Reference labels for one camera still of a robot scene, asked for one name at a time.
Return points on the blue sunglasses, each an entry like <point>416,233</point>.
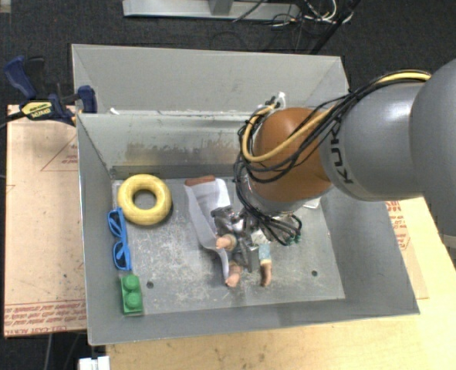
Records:
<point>119,251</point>

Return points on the grey metal bin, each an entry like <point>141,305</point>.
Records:
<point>181,276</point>

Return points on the brown cardboard board red print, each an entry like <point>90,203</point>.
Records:
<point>42,222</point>

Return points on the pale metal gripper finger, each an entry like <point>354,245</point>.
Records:
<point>252,258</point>

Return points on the toy figure in white clothes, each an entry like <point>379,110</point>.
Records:
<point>208,199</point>

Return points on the green toy brick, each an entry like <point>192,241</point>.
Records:
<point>132,295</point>

